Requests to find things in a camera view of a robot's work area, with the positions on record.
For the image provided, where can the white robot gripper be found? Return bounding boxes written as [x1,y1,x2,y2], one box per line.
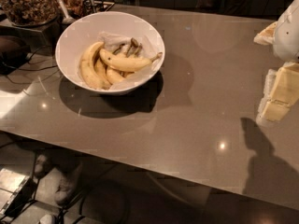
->
[253,0,299,125]

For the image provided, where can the small lower yellow banana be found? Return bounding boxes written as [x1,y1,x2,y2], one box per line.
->
[107,67,124,84]

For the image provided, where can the left long yellow banana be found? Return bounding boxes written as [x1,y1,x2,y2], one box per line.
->
[79,42,104,90]

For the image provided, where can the white ceramic bowl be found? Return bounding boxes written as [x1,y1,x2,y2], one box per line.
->
[55,11,165,95]

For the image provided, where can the white paper napkin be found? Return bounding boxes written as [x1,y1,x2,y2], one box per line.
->
[99,32,164,91]

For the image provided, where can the white spoon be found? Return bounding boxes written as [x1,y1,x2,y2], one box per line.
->
[57,0,75,24]

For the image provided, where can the white shoe under table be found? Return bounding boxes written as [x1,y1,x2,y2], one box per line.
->
[54,164,82,206]

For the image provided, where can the metal box on floor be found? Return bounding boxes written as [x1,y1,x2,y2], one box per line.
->
[0,168,31,217]

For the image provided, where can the black cable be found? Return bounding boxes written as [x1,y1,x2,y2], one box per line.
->
[0,45,60,86]

